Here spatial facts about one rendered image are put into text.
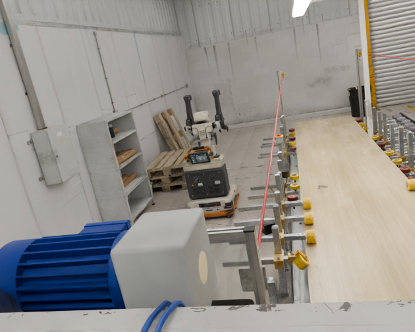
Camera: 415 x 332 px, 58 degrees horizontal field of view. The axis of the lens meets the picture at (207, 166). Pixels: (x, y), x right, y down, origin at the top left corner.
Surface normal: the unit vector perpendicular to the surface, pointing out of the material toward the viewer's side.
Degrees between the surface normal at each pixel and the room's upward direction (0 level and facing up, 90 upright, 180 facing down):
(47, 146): 90
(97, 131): 90
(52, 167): 90
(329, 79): 90
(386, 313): 0
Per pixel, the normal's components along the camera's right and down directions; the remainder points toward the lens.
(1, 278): -0.26, -0.24
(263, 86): -0.20, 0.30
